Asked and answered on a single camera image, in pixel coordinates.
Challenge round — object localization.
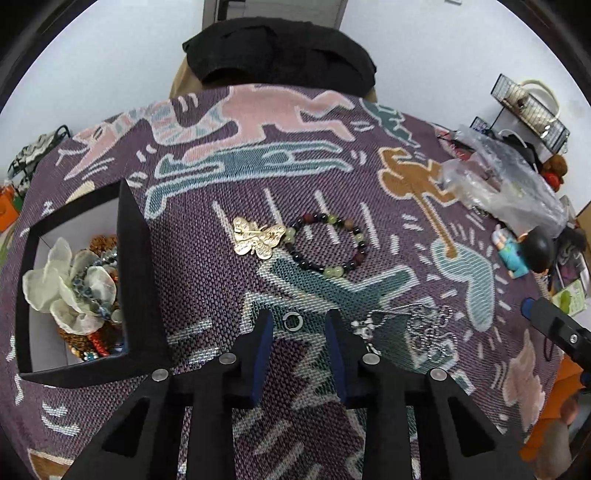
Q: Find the cream handbag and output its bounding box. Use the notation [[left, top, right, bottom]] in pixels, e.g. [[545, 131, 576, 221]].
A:
[[506, 79, 561, 136]]

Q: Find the black haired cartoon figurine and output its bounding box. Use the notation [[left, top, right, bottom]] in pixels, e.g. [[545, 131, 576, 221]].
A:
[[491, 225, 555, 279]]

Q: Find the black wire wall basket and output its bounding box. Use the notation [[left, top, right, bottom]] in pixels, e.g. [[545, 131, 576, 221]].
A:
[[491, 74, 570, 154]]

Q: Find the grey door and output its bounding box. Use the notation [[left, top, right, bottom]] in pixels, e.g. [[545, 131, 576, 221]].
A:
[[201, 0, 348, 28]]

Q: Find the patterned purple woven tablecloth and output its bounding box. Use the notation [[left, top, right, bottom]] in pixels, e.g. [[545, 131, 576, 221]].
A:
[[1, 87, 560, 479]]

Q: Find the white fabric flower clip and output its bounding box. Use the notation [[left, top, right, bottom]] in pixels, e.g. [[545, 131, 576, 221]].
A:
[[22, 236, 123, 336]]

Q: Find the blue bead necklace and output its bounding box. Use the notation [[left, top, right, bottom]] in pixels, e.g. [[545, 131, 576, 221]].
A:
[[71, 250, 123, 319]]

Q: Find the orange box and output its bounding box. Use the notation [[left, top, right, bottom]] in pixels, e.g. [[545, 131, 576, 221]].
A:
[[0, 186, 19, 233]]

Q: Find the green white carton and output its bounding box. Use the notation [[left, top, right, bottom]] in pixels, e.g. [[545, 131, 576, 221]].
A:
[[552, 279, 587, 317]]

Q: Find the silver chain hoop jewelry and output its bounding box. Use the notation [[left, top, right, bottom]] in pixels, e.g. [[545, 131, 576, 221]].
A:
[[351, 303, 458, 371]]

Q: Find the gold butterfly hair clip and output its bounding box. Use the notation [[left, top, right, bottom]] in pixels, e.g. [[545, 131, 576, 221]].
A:
[[232, 217, 287, 260]]

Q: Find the clear plastic bag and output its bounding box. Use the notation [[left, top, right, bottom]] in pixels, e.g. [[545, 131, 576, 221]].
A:
[[440, 125, 568, 238]]

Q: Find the black square jewelry box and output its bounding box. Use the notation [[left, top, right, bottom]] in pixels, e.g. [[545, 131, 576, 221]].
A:
[[15, 180, 171, 389]]

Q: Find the dark mixed bead bracelet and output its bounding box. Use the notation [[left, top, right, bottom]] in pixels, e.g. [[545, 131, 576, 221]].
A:
[[283, 210, 371, 279]]

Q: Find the brown rudraksha bead bracelet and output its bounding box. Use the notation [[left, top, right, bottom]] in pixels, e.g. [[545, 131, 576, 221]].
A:
[[57, 233, 123, 358]]

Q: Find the black shoe rack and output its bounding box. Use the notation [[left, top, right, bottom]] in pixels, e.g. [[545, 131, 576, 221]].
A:
[[7, 125, 71, 180]]

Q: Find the red cord bracelet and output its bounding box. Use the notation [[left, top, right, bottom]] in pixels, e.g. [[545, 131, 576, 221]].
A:
[[87, 329, 115, 358]]

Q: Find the brown plush toy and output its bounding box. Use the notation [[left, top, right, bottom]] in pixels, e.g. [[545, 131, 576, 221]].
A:
[[541, 154, 568, 192]]

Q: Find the black jacket on chair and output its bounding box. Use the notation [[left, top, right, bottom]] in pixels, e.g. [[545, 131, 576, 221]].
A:
[[182, 17, 377, 102]]

